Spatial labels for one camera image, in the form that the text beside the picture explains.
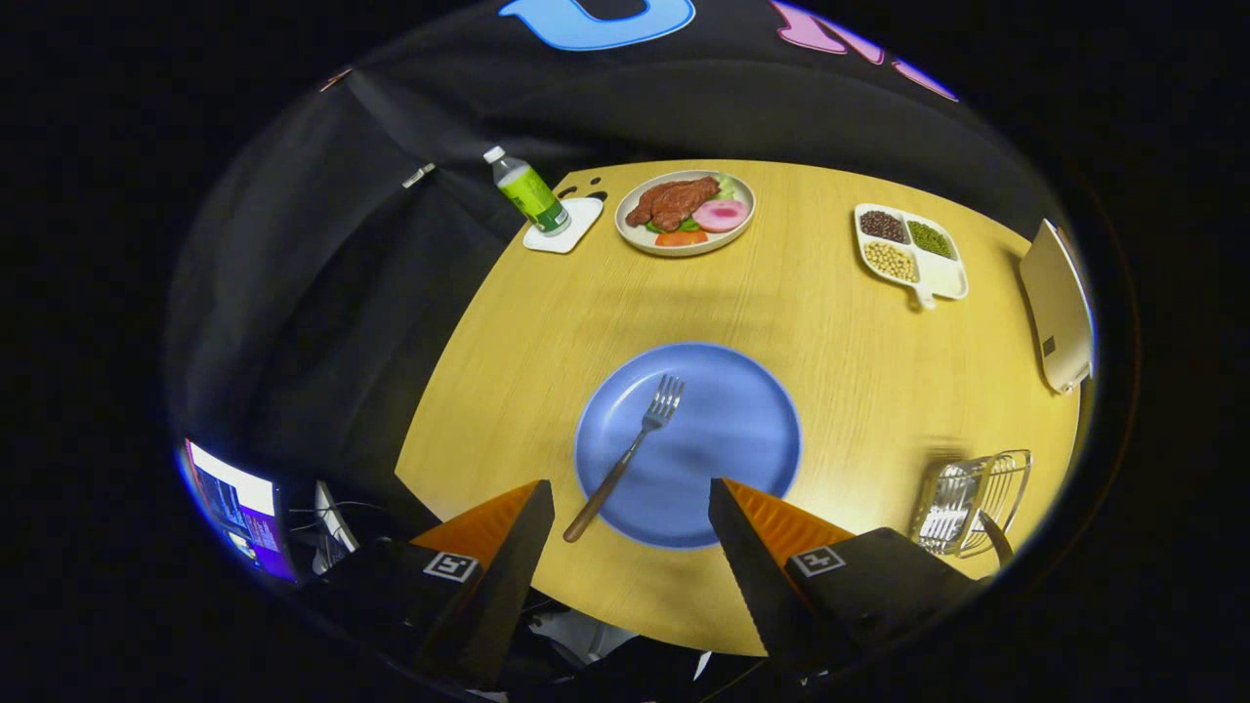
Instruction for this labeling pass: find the beige food plate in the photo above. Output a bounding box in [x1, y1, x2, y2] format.
[615, 170, 757, 257]

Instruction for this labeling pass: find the green label drink bottle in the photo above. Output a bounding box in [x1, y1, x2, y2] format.
[483, 146, 572, 235]

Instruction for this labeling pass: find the white divided dish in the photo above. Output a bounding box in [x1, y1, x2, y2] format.
[854, 202, 970, 311]

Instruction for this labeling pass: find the blue plate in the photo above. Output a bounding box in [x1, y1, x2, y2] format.
[573, 342, 803, 550]

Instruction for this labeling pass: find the metal wire cutlery basket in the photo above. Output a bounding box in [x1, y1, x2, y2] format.
[908, 449, 1033, 559]

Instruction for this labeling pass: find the white square coaster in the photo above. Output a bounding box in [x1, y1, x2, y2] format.
[522, 197, 604, 255]

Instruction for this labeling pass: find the wooden handle spoon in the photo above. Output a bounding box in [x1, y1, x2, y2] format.
[977, 508, 1017, 569]

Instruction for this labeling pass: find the computer monitor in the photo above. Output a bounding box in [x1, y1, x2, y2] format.
[181, 439, 294, 584]

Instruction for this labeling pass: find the white stand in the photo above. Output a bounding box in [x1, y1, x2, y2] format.
[312, 480, 360, 575]

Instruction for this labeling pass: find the brown steak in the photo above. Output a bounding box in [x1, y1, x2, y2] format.
[625, 176, 721, 232]

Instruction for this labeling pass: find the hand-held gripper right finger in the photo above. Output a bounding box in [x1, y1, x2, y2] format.
[708, 476, 987, 675]

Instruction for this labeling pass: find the pile of yellow soybeans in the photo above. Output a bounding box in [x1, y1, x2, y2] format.
[863, 241, 919, 283]

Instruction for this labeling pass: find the pink ham slice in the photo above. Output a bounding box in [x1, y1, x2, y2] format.
[691, 199, 751, 233]

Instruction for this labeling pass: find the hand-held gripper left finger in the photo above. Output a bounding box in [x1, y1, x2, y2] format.
[322, 478, 556, 689]

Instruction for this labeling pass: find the wooden handle fork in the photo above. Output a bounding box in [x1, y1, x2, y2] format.
[562, 374, 686, 544]

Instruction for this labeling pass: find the white toaster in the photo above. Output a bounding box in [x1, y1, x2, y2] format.
[1019, 219, 1095, 394]

